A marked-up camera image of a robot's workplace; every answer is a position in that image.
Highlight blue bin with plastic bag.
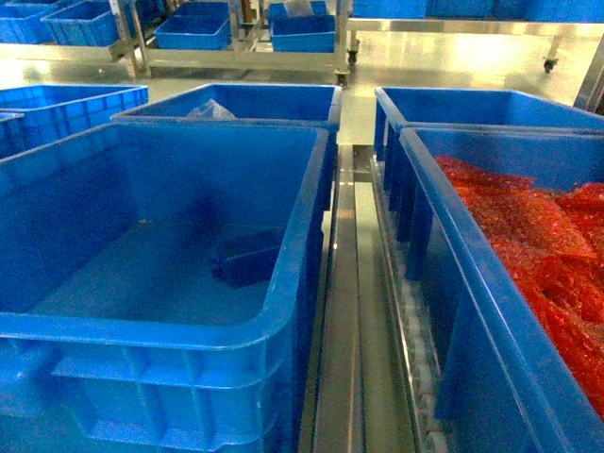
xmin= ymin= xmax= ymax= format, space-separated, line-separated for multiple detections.
xmin=111 ymin=83 xmax=343 ymax=143

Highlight stainless steel shelf rack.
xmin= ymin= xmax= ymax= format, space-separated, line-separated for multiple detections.
xmin=298 ymin=144 xmax=454 ymax=452

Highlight blue bin rear right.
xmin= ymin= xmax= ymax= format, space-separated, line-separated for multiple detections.
xmin=374 ymin=87 xmax=603 ymax=161

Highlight blue bin with red bags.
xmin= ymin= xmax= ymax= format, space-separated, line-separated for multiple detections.
xmin=399 ymin=128 xmax=603 ymax=452

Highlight red bubble wrap bags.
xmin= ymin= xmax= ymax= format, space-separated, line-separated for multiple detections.
xmin=436 ymin=155 xmax=603 ymax=413

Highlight blue bin far left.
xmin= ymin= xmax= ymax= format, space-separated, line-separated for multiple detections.
xmin=1 ymin=84 xmax=149 ymax=158

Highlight blue plastic part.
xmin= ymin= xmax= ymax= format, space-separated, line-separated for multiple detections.
xmin=210 ymin=230 xmax=283 ymax=289

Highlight clear plastic bag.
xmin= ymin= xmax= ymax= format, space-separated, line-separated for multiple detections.
xmin=187 ymin=98 xmax=237 ymax=121

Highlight empty blue plastic bin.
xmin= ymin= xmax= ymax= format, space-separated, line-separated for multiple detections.
xmin=1 ymin=123 xmax=330 ymax=452

